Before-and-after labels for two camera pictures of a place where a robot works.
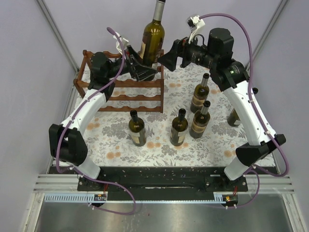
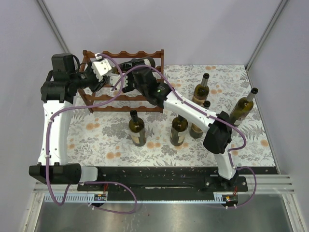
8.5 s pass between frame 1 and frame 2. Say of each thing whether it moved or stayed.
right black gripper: moved
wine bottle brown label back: stayed
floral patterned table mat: stayed
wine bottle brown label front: stayed
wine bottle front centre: stayed
